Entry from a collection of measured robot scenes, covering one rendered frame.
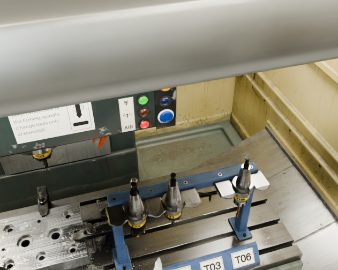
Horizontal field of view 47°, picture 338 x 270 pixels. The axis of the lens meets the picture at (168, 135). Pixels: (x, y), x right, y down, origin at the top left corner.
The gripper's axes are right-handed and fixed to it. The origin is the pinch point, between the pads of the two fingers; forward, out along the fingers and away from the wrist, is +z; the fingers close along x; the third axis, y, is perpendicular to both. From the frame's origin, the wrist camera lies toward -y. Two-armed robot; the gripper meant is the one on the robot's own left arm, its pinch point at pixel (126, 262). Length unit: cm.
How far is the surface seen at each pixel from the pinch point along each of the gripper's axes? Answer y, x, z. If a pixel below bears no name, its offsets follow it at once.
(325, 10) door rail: -72, 8, -35
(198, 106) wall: 54, 58, 121
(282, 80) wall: 14, 82, 79
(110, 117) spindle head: -29.9, 1.7, 15.4
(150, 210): 8.4, 9.5, 19.5
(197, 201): 8.4, 23.5, 19.2
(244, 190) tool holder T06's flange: 7.4, 37.7, 19.0
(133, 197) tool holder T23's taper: 1.0, 5.2, 19.3
